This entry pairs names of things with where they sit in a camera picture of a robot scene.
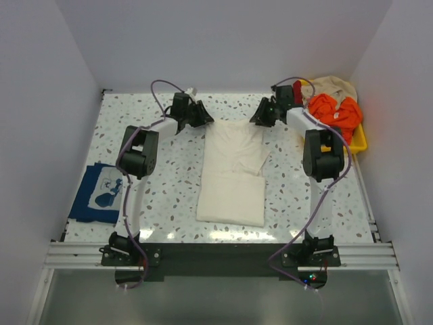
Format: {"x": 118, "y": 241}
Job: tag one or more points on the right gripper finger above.
{"x": 270, "y": 117}
{"x": 264, "y": 105}

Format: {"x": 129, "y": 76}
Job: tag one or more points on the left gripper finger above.
{"x": 206, "y": 116}
{"x": 194, "y": 118}

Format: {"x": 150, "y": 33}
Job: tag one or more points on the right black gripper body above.
{"x": 267, "y": 112}

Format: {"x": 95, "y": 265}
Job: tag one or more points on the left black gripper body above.
{"x": 195, "y": 113}

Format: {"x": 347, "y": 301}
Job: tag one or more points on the cream t shirt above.
{"x": 232, "y": 182}

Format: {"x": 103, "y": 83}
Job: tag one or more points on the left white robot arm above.
{"x": 138, "y": 154}

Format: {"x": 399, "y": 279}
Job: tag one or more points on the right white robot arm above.
{"x": 323, "y": 155}

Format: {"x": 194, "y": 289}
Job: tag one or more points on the red cloth in bin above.
{"x": 297, "y": 90}

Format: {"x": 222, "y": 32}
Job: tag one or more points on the beige t shirt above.
{"x": 332, "y": 86}

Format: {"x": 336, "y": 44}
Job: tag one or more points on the orange t shirt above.
{"x": 347, "y": 117}

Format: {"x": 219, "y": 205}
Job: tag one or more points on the yellow plastic bin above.
{"x": 358, "y": 143}

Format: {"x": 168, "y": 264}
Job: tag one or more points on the folded blue white t shirt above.
{"x": 99, "y": 195}

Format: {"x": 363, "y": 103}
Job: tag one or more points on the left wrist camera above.
{"x": 191, "y": 92}

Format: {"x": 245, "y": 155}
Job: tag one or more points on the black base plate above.
{"x": 155, "y": 262}

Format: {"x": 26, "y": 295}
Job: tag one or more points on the aluminium rail frame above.
{"x": 75, "y": 288}

